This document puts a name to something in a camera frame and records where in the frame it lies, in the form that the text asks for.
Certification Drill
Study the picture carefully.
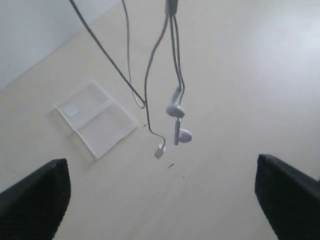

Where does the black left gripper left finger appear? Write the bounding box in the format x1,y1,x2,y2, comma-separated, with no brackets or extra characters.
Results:
0,158,71,240

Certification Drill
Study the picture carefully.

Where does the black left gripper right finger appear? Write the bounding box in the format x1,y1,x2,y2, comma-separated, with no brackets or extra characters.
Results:
254,154,320,240

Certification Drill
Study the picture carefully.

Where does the clear plastic storage case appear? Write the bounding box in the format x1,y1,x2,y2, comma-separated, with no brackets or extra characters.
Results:
55,80,139,159

